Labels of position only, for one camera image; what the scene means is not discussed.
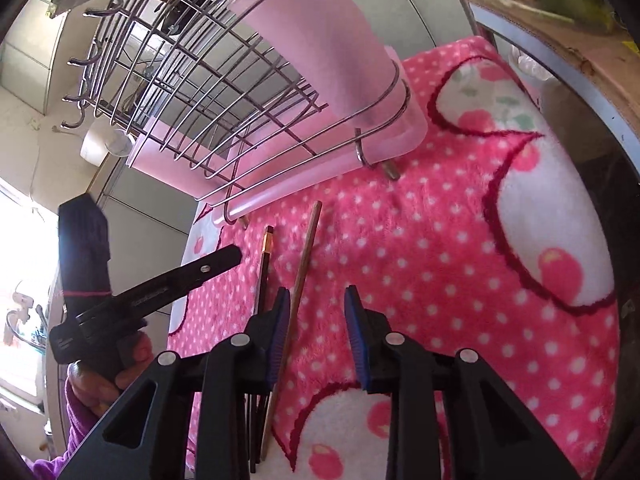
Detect dark chopstick with gold band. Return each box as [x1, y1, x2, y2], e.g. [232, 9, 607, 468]
[248, 226, 275, 475]

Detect pink polka dot blanket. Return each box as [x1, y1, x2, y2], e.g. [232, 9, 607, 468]
[167, 35, 621, 480]

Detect metal wire utensil rack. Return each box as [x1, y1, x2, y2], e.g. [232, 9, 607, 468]
[62, 0, 413, 227]

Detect light wooden chopstick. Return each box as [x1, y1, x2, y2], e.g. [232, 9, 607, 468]
[260, 201, 324, 462]

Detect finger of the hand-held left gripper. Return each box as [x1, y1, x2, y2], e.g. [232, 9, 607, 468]
[111, 246, 244, 320]

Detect grey kitchen counter cabinets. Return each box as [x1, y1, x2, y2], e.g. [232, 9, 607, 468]
[0, 0, 211, 341]

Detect person's left hand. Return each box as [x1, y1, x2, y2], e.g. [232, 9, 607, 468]
[66, 332, 156, 416]

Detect pink plastic drip tray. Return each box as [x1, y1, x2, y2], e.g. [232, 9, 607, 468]
[204, 45, 430, 226]

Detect white rice cooker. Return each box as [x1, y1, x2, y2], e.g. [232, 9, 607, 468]
[79, 128, 112, 166]

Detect pink plastic utensil cup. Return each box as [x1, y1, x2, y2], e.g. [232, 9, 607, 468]
[125, 127, 246, 199]
[227, 0, 402, 129]

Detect clear plastic spoon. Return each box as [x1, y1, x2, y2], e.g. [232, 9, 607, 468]
[105, 129, 132, 157]

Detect metal faucet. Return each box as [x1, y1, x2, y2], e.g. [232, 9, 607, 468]
[4, 287, 52, 352]

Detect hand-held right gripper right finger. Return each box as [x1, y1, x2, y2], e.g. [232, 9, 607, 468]
[344, 285, 583, 480]

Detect metal storage shelf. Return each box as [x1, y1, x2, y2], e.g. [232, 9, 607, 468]
[450, 0, 640, 201]

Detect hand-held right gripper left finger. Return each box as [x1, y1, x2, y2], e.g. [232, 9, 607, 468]
[57, 287, 292, 480]

